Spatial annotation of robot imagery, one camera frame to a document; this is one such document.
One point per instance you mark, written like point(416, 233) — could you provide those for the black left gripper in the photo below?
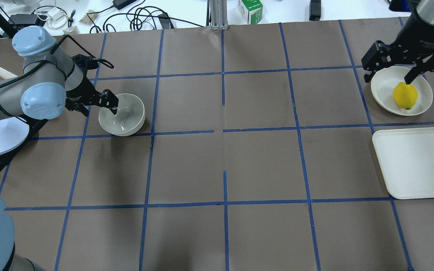
point(84, 91)

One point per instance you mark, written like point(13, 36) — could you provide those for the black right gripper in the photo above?
point(416, 33)

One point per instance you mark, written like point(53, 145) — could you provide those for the cream ceramic bowl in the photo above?
point(129, 118)

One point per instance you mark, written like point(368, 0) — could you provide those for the yellow lemon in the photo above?
point(405, 95)

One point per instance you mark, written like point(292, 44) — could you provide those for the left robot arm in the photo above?
point(52, 82)

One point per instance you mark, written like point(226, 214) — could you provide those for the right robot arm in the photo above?
point(424, 8)

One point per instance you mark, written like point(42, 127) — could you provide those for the round cream plate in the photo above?
point(385, 80)

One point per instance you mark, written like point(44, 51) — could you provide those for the black power adapter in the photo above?
point(120, 4)

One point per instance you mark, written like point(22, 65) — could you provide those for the cream rectangular tray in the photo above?
point(406, 159)

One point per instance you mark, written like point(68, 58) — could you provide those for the cream plate in rack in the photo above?
point(5, 74)

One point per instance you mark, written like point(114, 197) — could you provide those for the lavender plate in rack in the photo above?
point(13, 132)

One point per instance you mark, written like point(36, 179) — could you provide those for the black monitor stand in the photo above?
point(16, 15)

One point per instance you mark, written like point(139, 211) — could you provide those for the black dish rack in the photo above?
point(34, 126)

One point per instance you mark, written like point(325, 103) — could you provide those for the green white carton box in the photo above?
point(251, 10)

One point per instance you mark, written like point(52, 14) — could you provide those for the aluminium frame post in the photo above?
point(217, 14)

